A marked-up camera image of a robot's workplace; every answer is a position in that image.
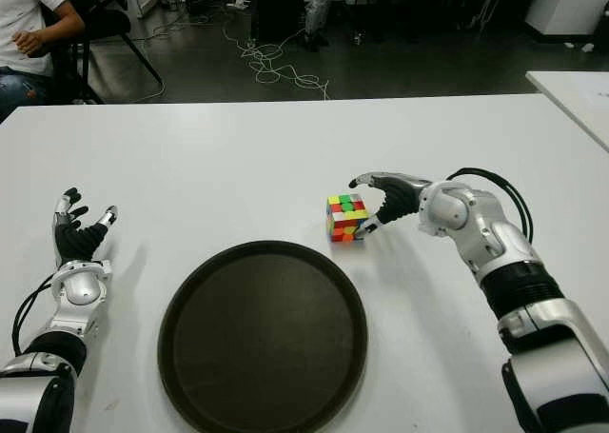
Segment white cabinet with black base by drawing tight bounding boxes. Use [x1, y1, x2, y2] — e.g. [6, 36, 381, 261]
[522, 0, 609, 37]

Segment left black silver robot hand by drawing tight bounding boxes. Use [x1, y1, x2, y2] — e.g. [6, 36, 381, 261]
[50, 187, 119, 267]

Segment black office chair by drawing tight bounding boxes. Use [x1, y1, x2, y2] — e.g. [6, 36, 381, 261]
[28, 0, 166, 106]

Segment multicoloured Rubik's cube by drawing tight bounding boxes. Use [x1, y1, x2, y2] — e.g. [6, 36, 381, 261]
[325, 193, 371, 245]

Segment silver humanoid robot legs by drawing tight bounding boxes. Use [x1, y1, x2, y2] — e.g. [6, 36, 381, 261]
[304, 0, 330, 52]

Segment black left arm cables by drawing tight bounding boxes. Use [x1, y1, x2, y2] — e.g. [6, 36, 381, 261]
[12, 275, 61, 356]

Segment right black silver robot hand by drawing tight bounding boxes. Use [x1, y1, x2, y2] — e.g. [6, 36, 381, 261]
[348, 170, 433, 239]

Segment white paper sheet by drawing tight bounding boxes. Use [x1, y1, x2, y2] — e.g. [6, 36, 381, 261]
[580, 88, 609, 113]

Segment round dark brown plate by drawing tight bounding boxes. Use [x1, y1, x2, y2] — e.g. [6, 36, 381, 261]
[157, 240, 369, 433]

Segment seated person in white shirt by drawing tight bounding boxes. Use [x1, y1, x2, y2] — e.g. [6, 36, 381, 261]
[0, 0, 87, 120]

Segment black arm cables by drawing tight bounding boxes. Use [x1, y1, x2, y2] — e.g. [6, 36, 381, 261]
[449, 167, 535, 244]
[12, 275, 61, 356]

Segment white side table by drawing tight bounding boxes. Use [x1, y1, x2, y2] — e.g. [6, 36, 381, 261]
[524, 70, 609, 153]

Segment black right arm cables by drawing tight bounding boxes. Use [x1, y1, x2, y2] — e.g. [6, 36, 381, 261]
[449, 167, 535, 244]

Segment tangled white floor cable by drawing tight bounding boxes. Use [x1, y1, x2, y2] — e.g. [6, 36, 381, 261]
[223, 0, 332, 101]

